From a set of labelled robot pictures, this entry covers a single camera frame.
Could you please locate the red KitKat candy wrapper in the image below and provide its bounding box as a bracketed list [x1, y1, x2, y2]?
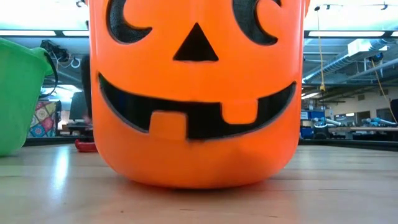
[74, 138, 99, 153]

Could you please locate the green halloween bucket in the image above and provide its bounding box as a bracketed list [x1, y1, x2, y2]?
[0, 37, 59, 157]

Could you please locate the orange pumpkin bucket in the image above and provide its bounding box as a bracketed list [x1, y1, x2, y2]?
[88, 0, 311, 190]

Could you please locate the blue storage cabinet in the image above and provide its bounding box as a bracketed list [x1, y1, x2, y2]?
[300, 108, 326, 139]

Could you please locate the black round bin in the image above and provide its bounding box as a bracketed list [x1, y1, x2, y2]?
[313, 121, 330, 140]

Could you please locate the long ceiling light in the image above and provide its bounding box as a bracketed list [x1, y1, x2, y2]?
[62, 30, 90, 37]
[307, 30, 386, 38]
[0, 30, 57, 37]

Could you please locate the colourful patchwork quilt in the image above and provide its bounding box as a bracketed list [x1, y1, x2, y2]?
[27, 100, 62, 138]

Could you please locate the yellow hanging cord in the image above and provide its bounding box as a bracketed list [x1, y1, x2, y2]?
[369, 58, 398, 124]
[314, 5, 326, 93]

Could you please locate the silver ceiling duct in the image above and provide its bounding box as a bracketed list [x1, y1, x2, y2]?
[303, 39, 390, 83]

